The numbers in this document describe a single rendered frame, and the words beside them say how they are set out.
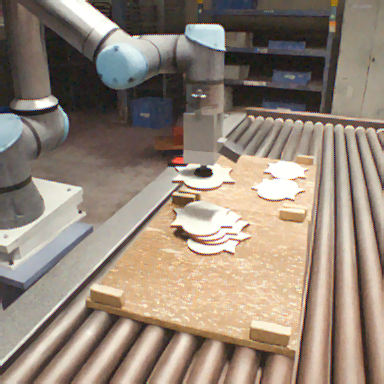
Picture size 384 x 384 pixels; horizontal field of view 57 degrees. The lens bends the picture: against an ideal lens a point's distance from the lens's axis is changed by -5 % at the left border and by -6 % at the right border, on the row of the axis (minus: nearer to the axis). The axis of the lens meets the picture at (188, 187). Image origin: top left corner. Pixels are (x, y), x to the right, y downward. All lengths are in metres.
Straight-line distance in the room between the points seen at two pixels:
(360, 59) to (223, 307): 4.99
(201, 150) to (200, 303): 0.30
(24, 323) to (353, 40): 5.17
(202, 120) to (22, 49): 0.44
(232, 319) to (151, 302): 0.14
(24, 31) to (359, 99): 4.96
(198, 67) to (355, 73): 4.81
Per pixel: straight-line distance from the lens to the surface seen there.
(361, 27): 5.44
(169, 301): 0.64
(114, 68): 0.62
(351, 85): 5.49
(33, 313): 0.70
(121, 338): 0.62
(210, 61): 0.72
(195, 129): 0.74
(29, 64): 0.93
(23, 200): 0.90
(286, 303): 0.66
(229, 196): 1.00
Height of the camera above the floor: 1.36
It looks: 24 degrees down
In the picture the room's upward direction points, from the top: straight up
